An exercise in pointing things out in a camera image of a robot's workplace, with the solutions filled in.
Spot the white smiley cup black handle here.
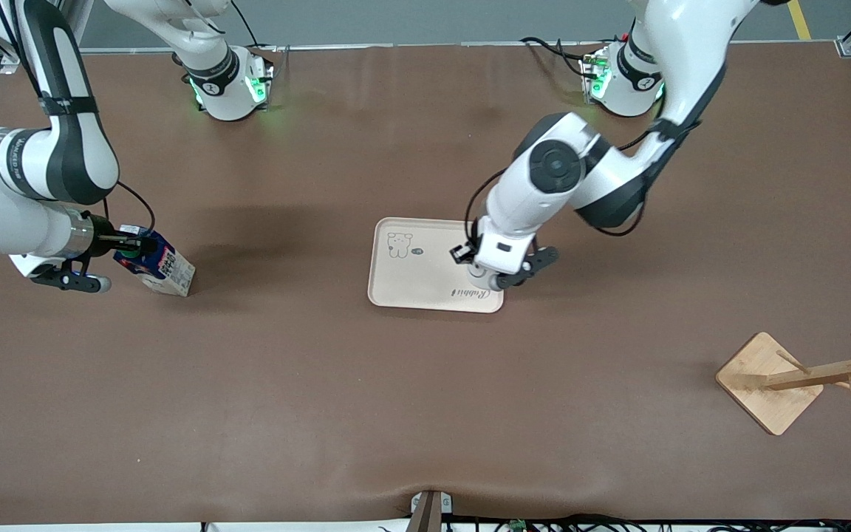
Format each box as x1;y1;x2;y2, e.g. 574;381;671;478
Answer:
468;265;504;291

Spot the blue milk carton green cap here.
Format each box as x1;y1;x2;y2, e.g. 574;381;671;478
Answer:
114;225;197;298

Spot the cream tray with bear print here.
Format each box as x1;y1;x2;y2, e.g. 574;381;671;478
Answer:
367;217;506;314

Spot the metal base connector plate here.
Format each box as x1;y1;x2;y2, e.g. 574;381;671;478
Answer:
579;48;612;101
248;46;291;113

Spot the wooden mug stand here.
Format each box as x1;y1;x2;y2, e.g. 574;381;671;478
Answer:
715;330;851;437

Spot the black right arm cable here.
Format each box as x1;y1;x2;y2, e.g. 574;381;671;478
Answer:
104;181;157;245

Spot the black base cable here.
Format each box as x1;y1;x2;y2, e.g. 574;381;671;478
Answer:
520;37;598;79
230;0;280;54

